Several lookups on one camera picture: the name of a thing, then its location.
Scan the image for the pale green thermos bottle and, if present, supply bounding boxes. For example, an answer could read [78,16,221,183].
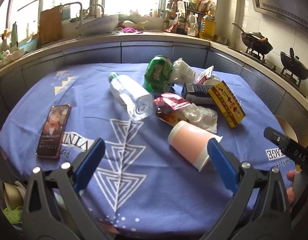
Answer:
[11,22,19,47]

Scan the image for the person's right hand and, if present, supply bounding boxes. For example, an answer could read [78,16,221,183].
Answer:
[286,169,298,206]

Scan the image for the grey kitchen counter cabinet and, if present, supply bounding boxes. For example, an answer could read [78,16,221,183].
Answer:
[0,31,308,130]

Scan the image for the purple cloth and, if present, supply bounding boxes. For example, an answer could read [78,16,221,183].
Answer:
[120,27,142,34]

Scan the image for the red snack wrapper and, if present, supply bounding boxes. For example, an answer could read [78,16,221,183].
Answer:
[154,92,192,127]

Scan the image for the black gas stove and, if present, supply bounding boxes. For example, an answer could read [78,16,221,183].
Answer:
[240,50,307,98]

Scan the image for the crushed green can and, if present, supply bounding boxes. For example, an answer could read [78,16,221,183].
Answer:
[143,55,174,92]

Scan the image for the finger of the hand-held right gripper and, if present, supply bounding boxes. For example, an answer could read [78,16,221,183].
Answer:
[264,127,292,153]

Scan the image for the white plastic film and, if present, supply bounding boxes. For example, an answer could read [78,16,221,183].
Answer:
[183,104,218,134]

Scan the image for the clear plastic bottle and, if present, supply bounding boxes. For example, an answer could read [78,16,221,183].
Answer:
[108,72,154,122]

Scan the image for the yellow and red box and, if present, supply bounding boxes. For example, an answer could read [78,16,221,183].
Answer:
[208,80,246,128]

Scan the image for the small white cup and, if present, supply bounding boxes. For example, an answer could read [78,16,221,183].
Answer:
[203,74,221,87]

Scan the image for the smartphone in pink case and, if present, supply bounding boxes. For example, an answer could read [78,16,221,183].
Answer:
[35,104,72,159]

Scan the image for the wooden cutting board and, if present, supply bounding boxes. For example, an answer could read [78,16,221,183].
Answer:
[39,6,63,46]

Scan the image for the pink paper cup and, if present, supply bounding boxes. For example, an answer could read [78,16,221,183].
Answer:
[168,120,223,172]

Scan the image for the white plastic packet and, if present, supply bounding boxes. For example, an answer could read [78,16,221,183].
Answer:
[170,58,198,85]

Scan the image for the chrome faucet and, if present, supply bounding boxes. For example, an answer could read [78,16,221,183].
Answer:
[88,4,105,18]
[60,2,83,23]

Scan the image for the white plastic jug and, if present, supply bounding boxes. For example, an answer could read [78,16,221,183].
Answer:
[186,12,198,35]

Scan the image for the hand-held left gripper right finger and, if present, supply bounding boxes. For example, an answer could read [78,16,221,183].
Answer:
[206,137,293,240]

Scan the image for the dark carton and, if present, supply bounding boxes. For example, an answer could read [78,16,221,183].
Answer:
[181,82,217,105]

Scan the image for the yellow cooking oil bottle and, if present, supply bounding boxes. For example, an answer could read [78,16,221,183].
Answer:
[199,11,217,40]

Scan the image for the white enamel basin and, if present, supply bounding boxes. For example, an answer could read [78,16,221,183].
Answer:
[76,14,119,37]

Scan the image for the blue printed tablecloth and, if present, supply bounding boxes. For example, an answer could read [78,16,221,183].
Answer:
[0,62,295,238]

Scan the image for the row of sauce bottles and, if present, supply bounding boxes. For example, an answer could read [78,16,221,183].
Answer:
[150,1,179,34]

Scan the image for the black wok with lid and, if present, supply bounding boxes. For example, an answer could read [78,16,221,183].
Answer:
[280,47,308,80]

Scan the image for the red and white wrapper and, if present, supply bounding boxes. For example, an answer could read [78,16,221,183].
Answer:
[196,65,214,84]

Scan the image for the black wok with wooden handle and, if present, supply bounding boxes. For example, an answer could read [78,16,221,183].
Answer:
[232,22,273,54]

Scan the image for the tan trash bin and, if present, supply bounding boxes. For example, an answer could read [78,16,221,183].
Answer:
[274,115,298,143]

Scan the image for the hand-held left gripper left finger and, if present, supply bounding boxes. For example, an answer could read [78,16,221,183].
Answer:
[22,137,114,240]

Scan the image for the steel range hood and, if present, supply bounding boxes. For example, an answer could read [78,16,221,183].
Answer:
[249,0,308,30]

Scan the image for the rack of snack packets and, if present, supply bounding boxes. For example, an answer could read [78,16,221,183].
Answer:
[178,0,217,18]

